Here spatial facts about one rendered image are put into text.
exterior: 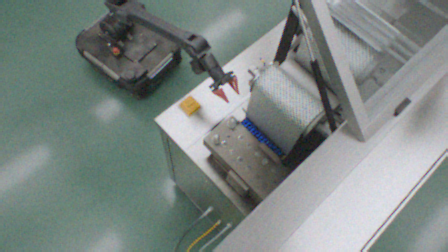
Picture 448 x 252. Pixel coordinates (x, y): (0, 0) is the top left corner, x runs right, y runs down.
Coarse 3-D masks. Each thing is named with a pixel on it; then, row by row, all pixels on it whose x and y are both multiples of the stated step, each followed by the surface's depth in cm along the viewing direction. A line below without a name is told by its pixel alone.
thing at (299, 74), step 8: (288, 64) 136; (296, 64) 137; (288, 72) 135; (296, 72) 135; (304, 72) 136; (296, 80) 134; (304, 80) 134; (312, 80) 134; (304, 88) 133; (312, 88) 133; (328, 96) 131; (336, 96) 133; (336, 104) 130
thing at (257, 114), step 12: (252, 96) 134; (252, 108) 140; (264, 108) 132; (252, 120) 147; (264, 120) 138; (276, 120) 131; (264, 132) 145; (276, 132) 137; (288, 132) 130; (276, 144) 144; (288, 144) 136
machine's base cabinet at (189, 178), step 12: (168, 144) 173; (168, 156) 190; (180, 156) 169; (168, 168) 214; (180, 168) 188; (192, 168) 166; (180, 180) 211; (192, 180) 184; (204, 180) 162; (192, 192) 206; (204, 192) 180; (216, 192) 159; (204, 204) 201; (216, 204) 176; (228, 204) 156; (216, 216) 196; (228, 216) 172; (240, 216) 153; (216, 228) 219; (228, 228) 192
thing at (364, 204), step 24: (432, 96) 110; (408, 120) 106; (432, 120) 106; (384, 144) 102; (408, 144) 102; (432, 144) 103; (360, 168) 98; (384, 168) 99; (408, 168) 99; (432, 168) 100; (336, 192) 95; (360, 192) 96; (384, 192) 96; (408, 192) 96; (312, 216) 92; (336, 216) 93; (360, 216) 93; (384, 216) 93; (288, 240) 89; (312, 240) 90; (336, 240) 90; (360, 240) 90
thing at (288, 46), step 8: (288, 16) 143; (296, 16) 140; (288, 24) 146; (296, 24) 143; (288, 32) 149; (296, 32) 151; (280, 40) 156; (288, 40) 152; (296, 40) 163; (280, 48) 160; (288, 48) 156; (296, 48) 175; (280, 56) 164; (288, 56) 176; (280, 64) 168
